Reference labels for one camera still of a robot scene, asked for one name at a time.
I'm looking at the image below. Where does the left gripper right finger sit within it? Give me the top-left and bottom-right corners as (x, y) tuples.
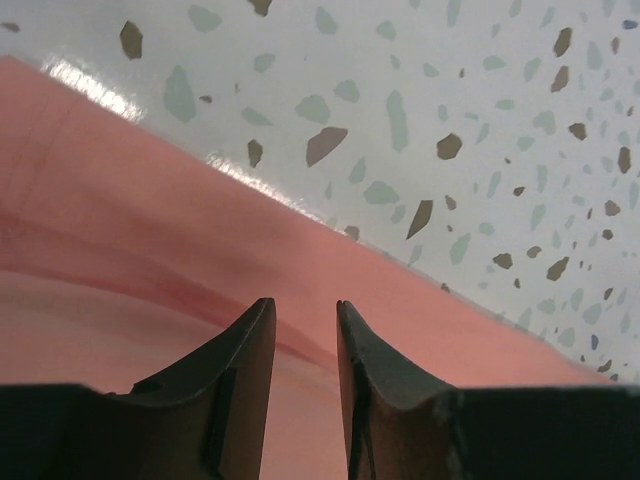
(336, 301), (465, 479)

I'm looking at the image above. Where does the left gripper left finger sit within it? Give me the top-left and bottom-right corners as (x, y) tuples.
(101, 298), (276, 479)

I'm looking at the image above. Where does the salmon pink t shirt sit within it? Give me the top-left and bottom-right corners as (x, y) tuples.
(1, 56), (602, 479)

